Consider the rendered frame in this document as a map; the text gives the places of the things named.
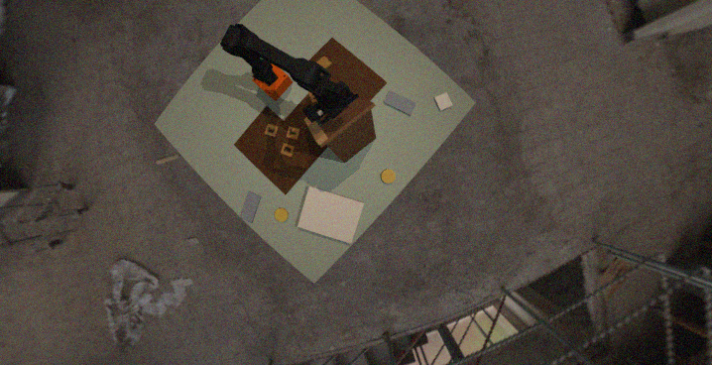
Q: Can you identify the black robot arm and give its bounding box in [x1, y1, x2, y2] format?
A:
[220, 24, 349, 119]

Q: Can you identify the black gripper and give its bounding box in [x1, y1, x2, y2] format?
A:
[302, 81, 351, 123]

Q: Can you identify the yellow flat disc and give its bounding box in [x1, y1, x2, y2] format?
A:
[275, 207, 289, 222]
[381, 169, 396, 183]

